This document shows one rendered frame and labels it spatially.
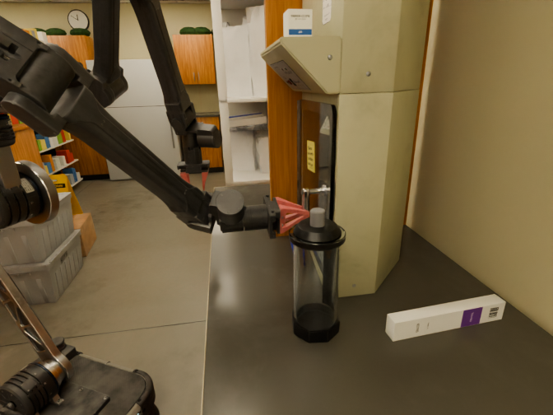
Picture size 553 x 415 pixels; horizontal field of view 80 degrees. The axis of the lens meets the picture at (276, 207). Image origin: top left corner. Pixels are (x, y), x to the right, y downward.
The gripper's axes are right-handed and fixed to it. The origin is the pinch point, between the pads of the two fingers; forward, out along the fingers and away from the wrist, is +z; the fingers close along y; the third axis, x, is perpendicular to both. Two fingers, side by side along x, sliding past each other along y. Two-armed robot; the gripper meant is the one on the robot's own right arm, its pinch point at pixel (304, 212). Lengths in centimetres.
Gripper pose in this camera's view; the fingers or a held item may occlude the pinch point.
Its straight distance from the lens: 78.2
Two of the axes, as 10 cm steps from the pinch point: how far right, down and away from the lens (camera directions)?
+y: -1.7, -4.6, 8.7
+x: 0.1, 8.8, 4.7
